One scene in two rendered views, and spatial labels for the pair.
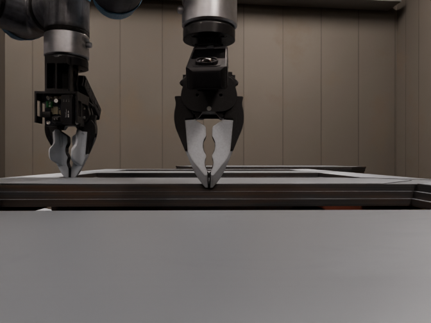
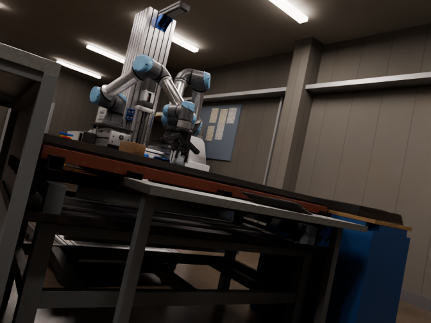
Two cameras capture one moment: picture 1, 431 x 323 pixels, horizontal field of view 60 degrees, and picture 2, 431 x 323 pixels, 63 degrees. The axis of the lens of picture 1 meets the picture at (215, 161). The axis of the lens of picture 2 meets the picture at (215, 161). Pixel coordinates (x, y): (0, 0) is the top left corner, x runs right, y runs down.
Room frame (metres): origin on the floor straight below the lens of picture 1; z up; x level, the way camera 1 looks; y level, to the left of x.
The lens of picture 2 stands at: (-0.33, -1.70, 0.79)
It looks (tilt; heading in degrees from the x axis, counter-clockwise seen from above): 4 degrees up; 57
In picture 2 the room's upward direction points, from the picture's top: 12 degrees clockwise
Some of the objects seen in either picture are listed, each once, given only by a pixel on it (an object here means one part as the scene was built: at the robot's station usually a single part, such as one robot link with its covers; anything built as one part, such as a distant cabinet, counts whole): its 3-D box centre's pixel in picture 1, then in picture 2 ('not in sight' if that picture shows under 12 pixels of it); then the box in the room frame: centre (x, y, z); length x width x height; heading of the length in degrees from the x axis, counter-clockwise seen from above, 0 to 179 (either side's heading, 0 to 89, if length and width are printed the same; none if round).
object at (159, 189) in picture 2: not in sight; (263, 208); (0.70, -0.55, 0.74); 1.20 x 0.26 x 0.03; 1
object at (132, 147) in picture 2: not in sight; (131, 149); (0.17, -0.23, 0.87); 0.12 x 0.06 x 0.05; 102
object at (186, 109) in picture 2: not in sight; (186, 111); (0.51, 0.01, 1.15); 0.09 x 0.08 x 0.11; 113
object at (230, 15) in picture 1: (206, 16); (183, 125); (0.51, 0.01, 1.07); 0.08 x 0.08 x 0.05
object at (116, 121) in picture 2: not in sight; (113, 119); (0.33, 0.75, 1.09); 0.15 x 0.15 x 0.10
